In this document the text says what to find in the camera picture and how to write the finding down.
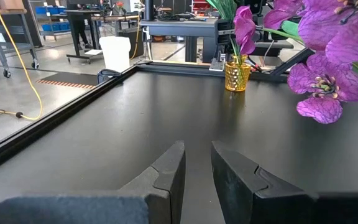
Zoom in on yellow plug cable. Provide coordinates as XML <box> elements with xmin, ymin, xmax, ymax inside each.
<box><xmin>130</xmin><ymin>14</ymin><xmax>142</xmax><ymax>60</ymax></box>

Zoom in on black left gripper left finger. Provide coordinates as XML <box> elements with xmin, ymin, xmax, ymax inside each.
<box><xmin>0</xmin><ymin>140</ymin><xmax>186</xmax><ymax>224</ymax></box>

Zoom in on person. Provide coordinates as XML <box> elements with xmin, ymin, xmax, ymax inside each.
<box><xmin>68</xmin><ymin>0</ymin><xmax>94</xmax><ymax>50</ymax></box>

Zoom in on black standing desk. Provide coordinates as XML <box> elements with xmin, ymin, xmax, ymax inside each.
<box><xmin>63</xmin><ymin>9</ymin><xmax>105</xmax><ymax>65</ymax></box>

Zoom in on yellow glass vase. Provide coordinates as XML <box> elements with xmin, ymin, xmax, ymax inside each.
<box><xmin>224</xmin><ymin>54</ymin><xmax>252</xmax><ymax>93</ymax></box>

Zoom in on grey desk with pole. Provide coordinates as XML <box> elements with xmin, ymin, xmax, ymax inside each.
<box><xmin>140</xmin><ymin>19</ymin><xmax>220</xmax><ymax>63</ymax></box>

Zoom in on black frame strut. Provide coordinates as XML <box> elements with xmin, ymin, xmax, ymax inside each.
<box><xmin>270</xmin><ymin>48</ymin><xmax>315</xmax><ymax>77</ymax></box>

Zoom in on white bin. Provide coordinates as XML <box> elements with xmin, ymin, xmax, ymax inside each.
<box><xmin>99</xmin><ymin>35</ymin><xmax>132</xmax><ymax>73</ymax></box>

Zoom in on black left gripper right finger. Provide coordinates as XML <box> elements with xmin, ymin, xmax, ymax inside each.
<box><xmin>211</xmin><ymin>140</ymin><xmax>358</xmax><ymax>224</ymax></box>

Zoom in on purple flower bunch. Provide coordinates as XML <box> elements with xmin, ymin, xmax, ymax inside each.
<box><xmin>262</xmin><ymin>0</ymin><xmax>358</xmax><ymax>125</ymax></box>
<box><xmin>233</xmin><ymin>5</ymin><xmax>306</xmax><ymax>56</ymax></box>

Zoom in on black pole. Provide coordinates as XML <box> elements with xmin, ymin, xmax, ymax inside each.
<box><xmin>144</xmin><ymin>0</ymin><xmax>155</xmax><ymax>22</ymax></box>

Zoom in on wheeled cart with wooden top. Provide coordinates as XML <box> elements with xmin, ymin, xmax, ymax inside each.
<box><xmin>0</xmin><ymin>8</ymin><xmax>40</xmax><ymax>78</ymax></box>

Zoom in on long yellow floor cable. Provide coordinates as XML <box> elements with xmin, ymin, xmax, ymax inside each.
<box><xmin>0</xmin><ymin>0</ymin><xmax>44</xmax><ymax>121</ymax></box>

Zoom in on black table clamp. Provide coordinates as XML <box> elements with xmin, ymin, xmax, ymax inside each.
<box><xmin>97</xmin><ymin>68</ymin><xmax>123</xmax><ymax>85</ymax></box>

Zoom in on cardboard box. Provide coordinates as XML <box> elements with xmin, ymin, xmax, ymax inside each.
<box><xmin>0</xmin><ymin>0</ymin><xmax>26</xmax><ymax>10</ymax></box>

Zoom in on blue storage bins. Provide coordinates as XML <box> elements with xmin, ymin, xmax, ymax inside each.
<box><xmin>35</xmin><ymin>6</ymin><xmax>71</xmax><ymax>32</ymax></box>

